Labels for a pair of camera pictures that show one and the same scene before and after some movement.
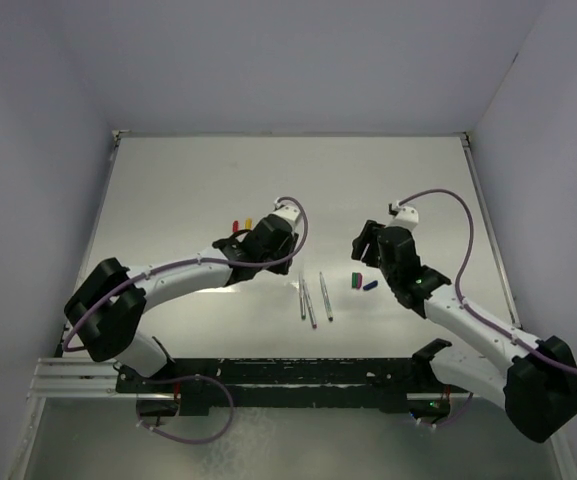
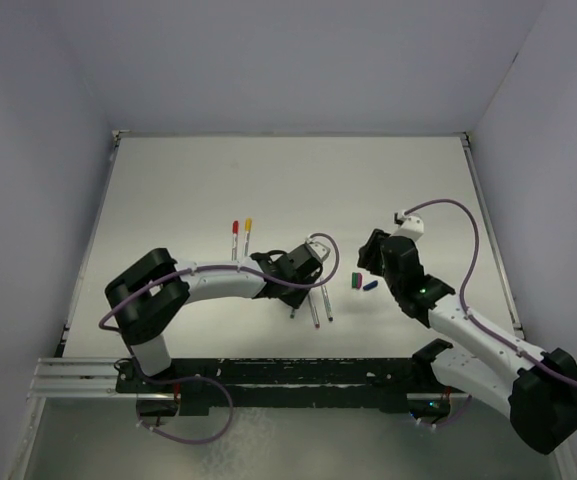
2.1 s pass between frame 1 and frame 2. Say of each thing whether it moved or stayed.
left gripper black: moved
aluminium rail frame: stayed
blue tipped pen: stayed
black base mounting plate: stayed
